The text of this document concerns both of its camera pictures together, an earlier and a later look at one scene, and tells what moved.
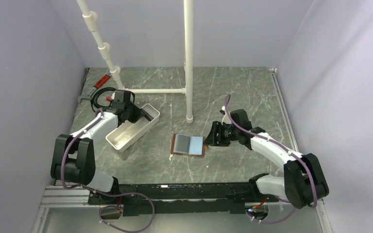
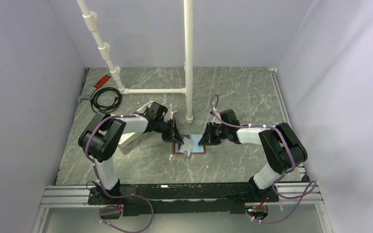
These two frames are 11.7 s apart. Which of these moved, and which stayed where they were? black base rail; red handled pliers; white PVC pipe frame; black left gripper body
Moved: black left gripper body
Stayed: black base rail; red handled pliers; white PVC pipe frame
